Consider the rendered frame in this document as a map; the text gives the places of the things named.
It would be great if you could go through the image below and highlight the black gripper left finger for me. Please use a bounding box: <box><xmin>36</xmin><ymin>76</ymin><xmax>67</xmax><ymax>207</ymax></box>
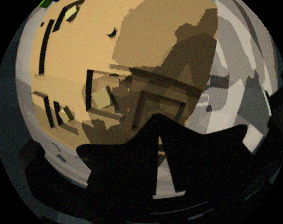
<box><xmin>76</xmin><ymin>115</ymin><xmax>160</xmax><ymax>196</ymax></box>

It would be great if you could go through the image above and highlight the green block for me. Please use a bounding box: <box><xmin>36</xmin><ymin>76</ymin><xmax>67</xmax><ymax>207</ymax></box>
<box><xmin>39</xmin><ymin>0</ymin><xmax>52</xmax><ymax>8</ymax></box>

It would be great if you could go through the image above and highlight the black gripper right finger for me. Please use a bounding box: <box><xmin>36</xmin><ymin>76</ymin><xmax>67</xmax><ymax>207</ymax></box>
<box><xmin>157</xmin><ymin>113</ymin><xmax>249</xmax><ymax>193</ymax></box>

